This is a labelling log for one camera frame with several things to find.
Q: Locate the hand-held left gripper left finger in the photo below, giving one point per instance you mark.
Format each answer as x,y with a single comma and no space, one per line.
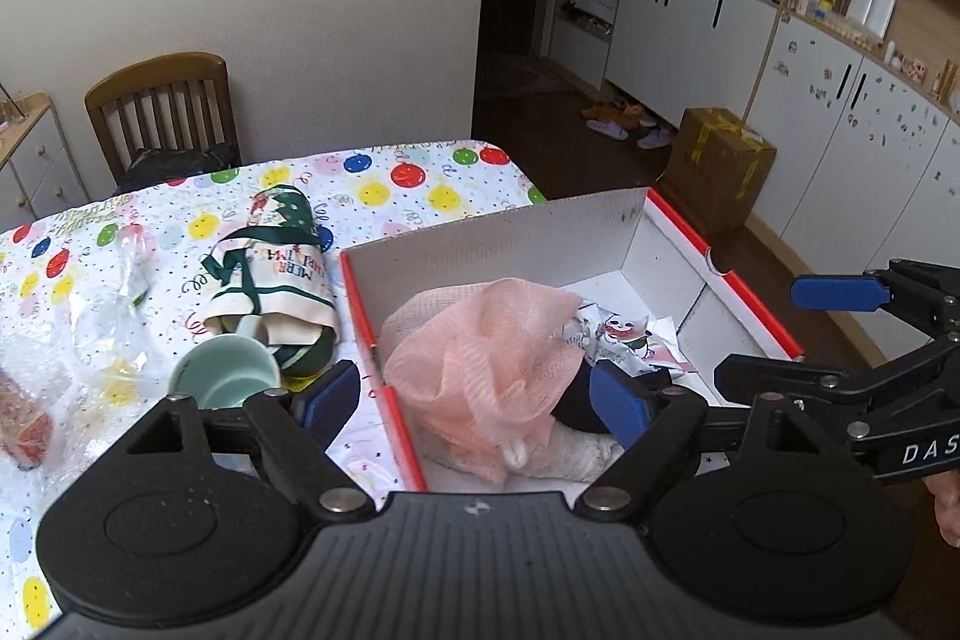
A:
334,396

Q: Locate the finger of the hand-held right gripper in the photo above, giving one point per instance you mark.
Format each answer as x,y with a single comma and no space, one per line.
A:
836,293
795,377

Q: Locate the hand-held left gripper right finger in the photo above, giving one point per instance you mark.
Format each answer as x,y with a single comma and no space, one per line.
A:
619,404

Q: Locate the panda print pouch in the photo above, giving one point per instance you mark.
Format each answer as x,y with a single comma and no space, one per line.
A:
622,332

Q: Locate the white fuzzy cloth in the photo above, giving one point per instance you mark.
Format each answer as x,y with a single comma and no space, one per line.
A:
570,456

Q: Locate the pink mesh bath pouf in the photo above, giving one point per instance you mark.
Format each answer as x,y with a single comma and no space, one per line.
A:
480,347

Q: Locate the red cardboard shoe box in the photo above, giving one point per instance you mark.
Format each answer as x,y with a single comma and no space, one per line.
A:
487,250

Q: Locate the person's right hand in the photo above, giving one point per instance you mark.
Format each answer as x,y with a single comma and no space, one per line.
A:
951,509

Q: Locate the pale green mug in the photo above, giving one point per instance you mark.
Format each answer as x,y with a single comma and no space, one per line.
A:
225,370

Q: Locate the green and white printed bag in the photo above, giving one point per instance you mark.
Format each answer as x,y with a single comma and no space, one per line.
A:
285,280

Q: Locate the white storage cabinet unit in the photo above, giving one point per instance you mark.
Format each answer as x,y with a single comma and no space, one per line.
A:
862,145

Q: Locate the brown cardboard box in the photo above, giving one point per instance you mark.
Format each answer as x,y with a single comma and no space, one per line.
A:
720,168

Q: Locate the dotted tablecloth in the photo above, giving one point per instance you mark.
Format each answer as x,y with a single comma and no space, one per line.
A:
420,190

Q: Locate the clear plastic bag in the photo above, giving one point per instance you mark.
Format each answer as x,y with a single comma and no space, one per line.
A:
112,317

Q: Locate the pale slipper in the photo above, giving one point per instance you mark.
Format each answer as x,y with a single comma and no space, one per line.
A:
655,138

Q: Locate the white slipper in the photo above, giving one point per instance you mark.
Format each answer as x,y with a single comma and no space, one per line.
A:
607,129

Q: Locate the brown slipper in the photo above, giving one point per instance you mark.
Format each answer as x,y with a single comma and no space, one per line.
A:
611,110

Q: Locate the patterned door mat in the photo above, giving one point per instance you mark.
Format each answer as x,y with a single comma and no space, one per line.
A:
525,78

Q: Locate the wooden chair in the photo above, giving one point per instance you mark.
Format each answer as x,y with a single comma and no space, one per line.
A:
157,74

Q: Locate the wooden top side cabinet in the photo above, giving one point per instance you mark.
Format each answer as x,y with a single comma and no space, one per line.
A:
37,160

